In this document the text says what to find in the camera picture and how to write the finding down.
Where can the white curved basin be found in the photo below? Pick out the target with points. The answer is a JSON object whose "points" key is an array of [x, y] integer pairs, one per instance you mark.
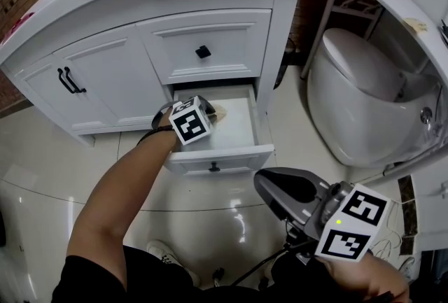
{"points": [[395, 0]]}

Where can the black small drawer knob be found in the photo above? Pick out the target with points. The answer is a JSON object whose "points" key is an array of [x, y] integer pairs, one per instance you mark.
{"points": [[213, 167]]}

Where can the white cabinet drawer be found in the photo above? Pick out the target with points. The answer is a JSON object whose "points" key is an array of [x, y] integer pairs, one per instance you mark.
{"points": [[234, 133]]}

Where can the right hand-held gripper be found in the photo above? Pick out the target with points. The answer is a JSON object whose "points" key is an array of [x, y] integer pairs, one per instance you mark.
{"points": [[350, 224]]}

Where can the beige item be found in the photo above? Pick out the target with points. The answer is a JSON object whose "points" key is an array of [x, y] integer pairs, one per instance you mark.
{"points": [[220, 111]]}

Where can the white cabinet door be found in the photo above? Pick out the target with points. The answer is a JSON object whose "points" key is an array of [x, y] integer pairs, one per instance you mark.
{"points": [[115, 81], [45, 91]]}

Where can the grey metal rack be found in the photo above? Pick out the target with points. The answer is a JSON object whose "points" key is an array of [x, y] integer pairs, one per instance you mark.
{"points": [[364, 11]]}

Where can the black wristband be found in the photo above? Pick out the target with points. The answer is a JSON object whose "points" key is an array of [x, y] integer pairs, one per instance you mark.
{"points": [[159, 129]]}

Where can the white toilet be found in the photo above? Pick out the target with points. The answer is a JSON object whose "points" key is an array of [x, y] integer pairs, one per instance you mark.
{"points": [[350, 112]]}

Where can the person's right forearm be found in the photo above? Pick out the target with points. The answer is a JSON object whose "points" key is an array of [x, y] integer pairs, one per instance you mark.
{"points": [[367, 280]]}

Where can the person's left forearm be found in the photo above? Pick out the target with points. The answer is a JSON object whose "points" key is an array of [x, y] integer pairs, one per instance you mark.
{"points": [[115, 189]]}

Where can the white vanity cabinet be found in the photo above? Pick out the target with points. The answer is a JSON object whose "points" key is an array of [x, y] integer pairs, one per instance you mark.
{"points": [[115, 91]]}

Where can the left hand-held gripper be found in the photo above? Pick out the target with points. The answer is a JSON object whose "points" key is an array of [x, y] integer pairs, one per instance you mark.
{"points": [[190, 123]]}

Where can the white drawer front square knob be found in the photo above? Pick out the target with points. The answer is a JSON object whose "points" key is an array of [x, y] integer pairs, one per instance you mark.
{"points": [[224, 32]]}

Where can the grey metal pipe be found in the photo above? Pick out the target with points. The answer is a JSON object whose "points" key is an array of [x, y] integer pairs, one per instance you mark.
{"points": [[322, 25]]}

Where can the pink item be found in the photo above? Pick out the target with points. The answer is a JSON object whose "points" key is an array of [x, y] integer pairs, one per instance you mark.
{"points": [[19, 25]]}

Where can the person's black clothing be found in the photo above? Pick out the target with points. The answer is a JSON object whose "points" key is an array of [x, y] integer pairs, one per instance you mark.
{"points": [[105, 280]]}

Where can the black square drawer knob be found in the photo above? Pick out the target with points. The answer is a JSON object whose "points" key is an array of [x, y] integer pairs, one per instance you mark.
{"points": [[203, 52]]}

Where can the person's white shoe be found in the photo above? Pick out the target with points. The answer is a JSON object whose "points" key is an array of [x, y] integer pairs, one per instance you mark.
{"points": [[168, 256]]}

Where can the chrome drain fitting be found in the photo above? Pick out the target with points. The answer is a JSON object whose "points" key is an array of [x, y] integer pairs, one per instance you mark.
{"points": [[426, 115]]}

